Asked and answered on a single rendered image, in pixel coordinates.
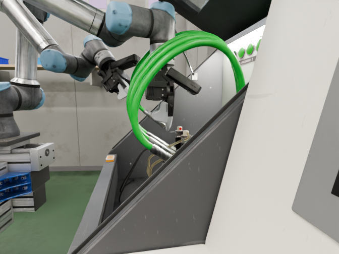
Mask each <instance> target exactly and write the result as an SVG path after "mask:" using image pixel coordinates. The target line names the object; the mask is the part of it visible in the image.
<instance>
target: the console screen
mask: <svg viewBox="0 0 339 254"><path fill-rule="evenodd" d="M292 210H293V211H294V212H295V213H297V214H298V215H299V216H301V217H302V218H304V219H305V220H307V221H308V222H309V223H311V224H312V225H314V226H315V227H316V228H318V229H319V230H321V231H322V232H324V233H325V234H326V235H328V236H329V237H331V238H332V239H333V240H335V241H336V242H338V243H339V58H338V61H337V64H336V67H335V70H334V74H333V77H332V80H331V84H330V87H329V90H328V93H327V96H326V100H325V103H324V106H323V109H322V112H321V115H320V119H319V122H318V125H317V128H316V131H315V134H314V138H313V141H312V144H311V147H310V150H309V154H308V157H307V160H306V163H305V166H304V169H303V173H302V176H301V179H300V182H299V185H298V189H297V192H296V195H295V198H294V201H293V204H292Z"/></svg>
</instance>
